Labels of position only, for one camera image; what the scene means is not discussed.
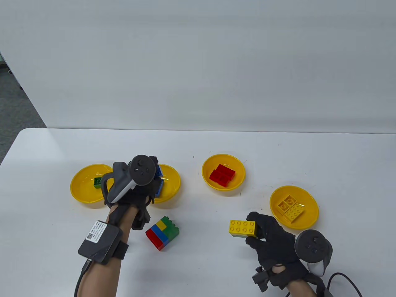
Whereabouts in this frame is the large multicolour toy brick block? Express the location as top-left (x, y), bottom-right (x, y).
top-left (145, 216), bottom-right (180, 252)

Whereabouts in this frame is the braided black cable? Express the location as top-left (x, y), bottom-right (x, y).
top-left (74, 259), bottom-right (93, 297)
top-left (326, 272), bottom-right (362, 297)

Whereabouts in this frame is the grey handheld controller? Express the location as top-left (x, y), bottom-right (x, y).
top-left (295, 230), bottom-right (334, 277)
top-left (101, 154), bottom-right (157, 204)

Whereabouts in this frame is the black wrist sensor box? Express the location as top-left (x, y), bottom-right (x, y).
top-left (78, 220), bottom-right (123, 265)

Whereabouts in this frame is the person's right hand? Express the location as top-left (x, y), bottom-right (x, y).
top-left (247, 212), bottom-right (325, 291)

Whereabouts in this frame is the person's right forearm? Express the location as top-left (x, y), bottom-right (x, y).
top-left (286, 280), bottom-right (317, 297)

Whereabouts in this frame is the yellow plastic bowl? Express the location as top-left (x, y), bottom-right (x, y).
top-left (70, 163), bottom-right (115, 204)
top-left (154, 164), bottom-right (181, 204)
top-left (201, 153), bottom-right (246, 191)
top-left (269, 185), bottom-right (319, 230)

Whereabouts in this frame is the person's left hand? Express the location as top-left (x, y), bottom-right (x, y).
top-left (105, 156), bottom-right (163, 224)

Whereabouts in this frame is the red long toy brick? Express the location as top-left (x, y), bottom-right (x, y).
top-left (217, 164), bottom-right (236, 180)

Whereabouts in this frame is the person's left forearm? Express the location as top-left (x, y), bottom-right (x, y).
top-left (75, 206), bottom-right (139, 297)

